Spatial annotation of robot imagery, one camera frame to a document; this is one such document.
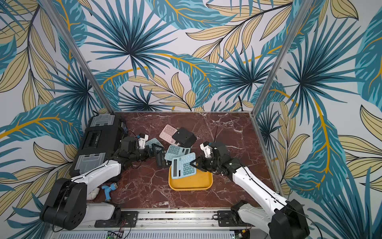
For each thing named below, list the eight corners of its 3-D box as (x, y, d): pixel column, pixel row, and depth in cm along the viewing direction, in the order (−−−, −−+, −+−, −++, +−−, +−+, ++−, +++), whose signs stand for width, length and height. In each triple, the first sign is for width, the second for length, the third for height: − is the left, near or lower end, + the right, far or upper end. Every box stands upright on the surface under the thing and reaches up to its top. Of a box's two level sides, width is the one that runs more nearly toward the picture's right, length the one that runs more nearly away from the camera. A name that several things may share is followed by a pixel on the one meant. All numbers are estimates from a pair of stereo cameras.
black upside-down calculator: (172, 140, 106) (172, 136, 102) (180, 130, 111) (180, 127, 107) (188, 149, 101) (188, 146, 98) (196, 139, 107) (196, 135, 103)
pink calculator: (159, 140, 104) (158, 135, 100) (167, 128, 111) (166, 124, 107) (173, 145, 102) (172, 141, 98) (180, 133, 108) (180, 129, 104)
